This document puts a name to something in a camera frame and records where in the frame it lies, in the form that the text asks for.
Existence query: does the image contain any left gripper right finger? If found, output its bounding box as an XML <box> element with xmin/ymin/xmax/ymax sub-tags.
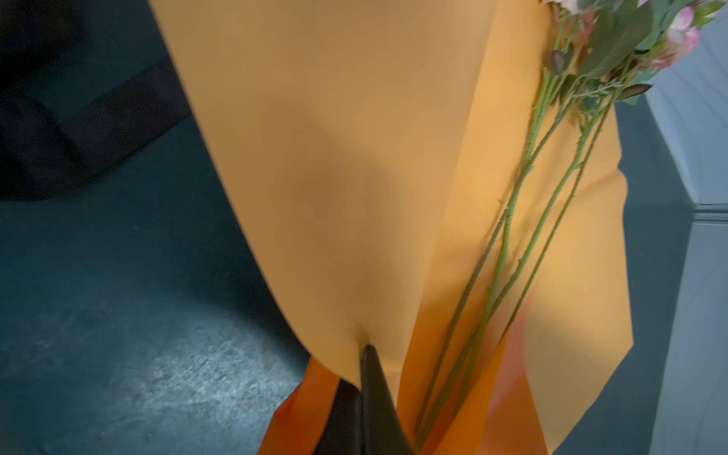
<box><xmin>360</xmin><ymin>344</ymin><xmax>413</xmax><ymax>455</ymax></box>

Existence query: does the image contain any orange wrapping paper sheet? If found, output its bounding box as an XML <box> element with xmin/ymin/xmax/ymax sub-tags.
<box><xmin>152</xmin><ymin>1</ymin><xmax>633</xmax><ymax>454</ymax></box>

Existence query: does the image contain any dark pink fake flower stem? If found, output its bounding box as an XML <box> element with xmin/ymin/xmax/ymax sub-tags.
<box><xmin>485</xmin><ymin>1</ymin><xmax>665</xmax><ymax>320</ymax></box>

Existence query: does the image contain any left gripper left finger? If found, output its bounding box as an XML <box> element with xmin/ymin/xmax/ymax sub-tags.
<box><xmin>313</xmin><ymin>379</ymin><xmax>363</xmax><ymax>455</ymax></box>

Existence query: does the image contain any green table mat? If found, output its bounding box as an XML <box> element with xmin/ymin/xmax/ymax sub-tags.
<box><xmin>0</xmin><ymin>0</ymin><xmax>698</xmax><ymax>455</ymax></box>

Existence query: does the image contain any black ribbon strap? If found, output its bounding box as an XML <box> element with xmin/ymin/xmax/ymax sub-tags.
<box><xmin>0</xmin><ymin>53</ymin><xmax>193</xmax><ymax>201</ymax></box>

